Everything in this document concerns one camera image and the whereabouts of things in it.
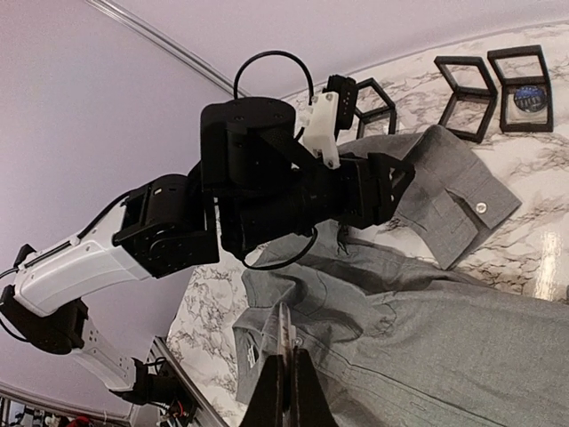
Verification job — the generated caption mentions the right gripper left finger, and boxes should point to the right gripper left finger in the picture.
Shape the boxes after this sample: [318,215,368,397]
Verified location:
[240,355,285,427]

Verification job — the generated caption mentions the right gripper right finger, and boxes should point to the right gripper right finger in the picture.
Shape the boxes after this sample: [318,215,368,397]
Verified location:
[290,348,338,427]

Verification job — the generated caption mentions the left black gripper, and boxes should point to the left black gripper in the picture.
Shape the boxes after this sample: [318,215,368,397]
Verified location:
[337,153,415,228]

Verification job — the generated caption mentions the grey button shirt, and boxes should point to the grey button shirt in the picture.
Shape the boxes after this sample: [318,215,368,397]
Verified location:
[233,125,568,426]

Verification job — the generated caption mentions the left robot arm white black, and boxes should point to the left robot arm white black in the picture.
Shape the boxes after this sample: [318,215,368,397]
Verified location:
[1,75,415,405]

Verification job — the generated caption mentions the front aluminium rail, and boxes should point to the front aluminium rail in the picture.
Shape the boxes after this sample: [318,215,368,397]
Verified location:
[134,336,229,427]

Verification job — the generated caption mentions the left black display frame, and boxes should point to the left black display frame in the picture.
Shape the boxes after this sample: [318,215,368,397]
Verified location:
[355,77,397,139]

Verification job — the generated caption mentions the black display frame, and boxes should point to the black display frame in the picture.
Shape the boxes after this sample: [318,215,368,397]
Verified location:
[355,77,397,139]
[487,44,554,133]
[434,55,498,144]

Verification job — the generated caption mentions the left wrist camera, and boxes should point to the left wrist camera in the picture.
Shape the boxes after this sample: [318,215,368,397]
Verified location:
[301,75,358,170]

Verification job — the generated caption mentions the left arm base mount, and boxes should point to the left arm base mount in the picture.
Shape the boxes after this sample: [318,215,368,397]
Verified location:
[123,357,198,424]

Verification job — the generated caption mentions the middle black display frame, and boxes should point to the middle black display frame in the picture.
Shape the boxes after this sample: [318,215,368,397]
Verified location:
[434,55,498,144]

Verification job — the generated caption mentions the right black display frame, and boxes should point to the right black display frame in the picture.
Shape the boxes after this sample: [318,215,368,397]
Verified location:
[487,44,554,133]

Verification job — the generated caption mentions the left aluminium frame post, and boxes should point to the left aluminium frame post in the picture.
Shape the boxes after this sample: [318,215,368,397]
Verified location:
[86,0,233,97]

